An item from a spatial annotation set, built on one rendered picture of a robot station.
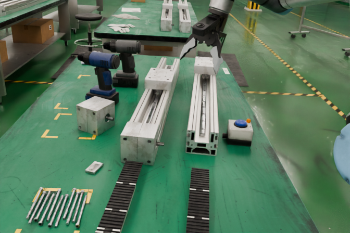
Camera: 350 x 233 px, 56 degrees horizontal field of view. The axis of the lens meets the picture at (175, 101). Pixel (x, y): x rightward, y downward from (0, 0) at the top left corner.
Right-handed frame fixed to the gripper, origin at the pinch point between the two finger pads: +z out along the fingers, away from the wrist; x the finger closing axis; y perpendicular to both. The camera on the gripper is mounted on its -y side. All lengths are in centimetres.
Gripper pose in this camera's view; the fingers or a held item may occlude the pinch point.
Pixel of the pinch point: (196, 67)
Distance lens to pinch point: 114.8
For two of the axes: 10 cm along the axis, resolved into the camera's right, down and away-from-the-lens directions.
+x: -8.1, -3.9, 4.4
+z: -3.1, 9.2, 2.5
